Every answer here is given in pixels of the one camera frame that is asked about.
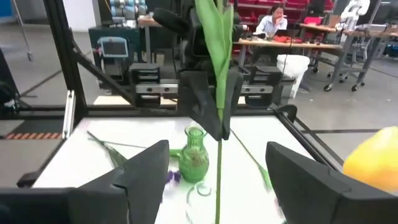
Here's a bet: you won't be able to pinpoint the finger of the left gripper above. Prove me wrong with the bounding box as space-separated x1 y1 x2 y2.
178 70 223 141
222 72 244 141

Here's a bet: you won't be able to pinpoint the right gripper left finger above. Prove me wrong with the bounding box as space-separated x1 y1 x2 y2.
0 139 170 224

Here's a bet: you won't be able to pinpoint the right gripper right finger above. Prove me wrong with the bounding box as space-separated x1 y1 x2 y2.
266 141 398 224

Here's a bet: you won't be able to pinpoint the purple artificial flower bunch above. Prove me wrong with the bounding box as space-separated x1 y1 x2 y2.
86 130 183 187

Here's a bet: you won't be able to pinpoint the yellow and pink tulips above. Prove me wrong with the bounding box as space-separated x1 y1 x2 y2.
229 129 285 218

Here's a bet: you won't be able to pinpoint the pink artificial tulip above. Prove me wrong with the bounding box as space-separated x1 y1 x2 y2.
90 139 183 158

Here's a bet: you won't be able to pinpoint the green glass vase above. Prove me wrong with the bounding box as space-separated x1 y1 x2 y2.
177 126 210 184

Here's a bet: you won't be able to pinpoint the clear glass vase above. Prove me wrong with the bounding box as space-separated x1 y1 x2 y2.
185 182 214 224

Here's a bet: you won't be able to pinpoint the teal equipment cart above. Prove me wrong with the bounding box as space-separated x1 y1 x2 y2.
88 26 142 86

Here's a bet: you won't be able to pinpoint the light blue screen device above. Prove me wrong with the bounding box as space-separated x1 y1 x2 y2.
97 36 129 58

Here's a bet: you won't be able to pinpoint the white bucket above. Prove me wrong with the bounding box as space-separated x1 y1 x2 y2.
276 54 311 100

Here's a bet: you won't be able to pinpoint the red item on desk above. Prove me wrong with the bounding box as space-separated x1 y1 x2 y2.
273 35 295 44

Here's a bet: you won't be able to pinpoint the long wooden desk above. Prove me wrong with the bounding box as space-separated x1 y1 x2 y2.
234 37 343 68

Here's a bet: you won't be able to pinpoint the person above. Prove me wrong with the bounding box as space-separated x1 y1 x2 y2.
255 2 289 35

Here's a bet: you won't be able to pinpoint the red chair back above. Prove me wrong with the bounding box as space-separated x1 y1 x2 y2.
303 16 324 26

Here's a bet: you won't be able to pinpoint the red storage bins shelf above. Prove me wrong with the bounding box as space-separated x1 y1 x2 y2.
228 0 335 24

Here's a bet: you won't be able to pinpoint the black mat with hazard stripes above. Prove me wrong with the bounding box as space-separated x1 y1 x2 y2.
0 119 65 140

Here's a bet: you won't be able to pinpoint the grey pole with caster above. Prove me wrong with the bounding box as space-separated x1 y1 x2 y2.
11 0 34 62

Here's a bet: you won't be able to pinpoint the grey rolling table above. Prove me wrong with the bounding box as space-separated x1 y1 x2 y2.
323 23 398 93

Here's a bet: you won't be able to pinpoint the white humanoid robot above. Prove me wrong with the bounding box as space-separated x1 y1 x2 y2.
340 0 371 30

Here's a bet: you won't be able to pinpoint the silver metal bracket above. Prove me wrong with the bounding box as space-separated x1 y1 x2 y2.
62 90 76 140

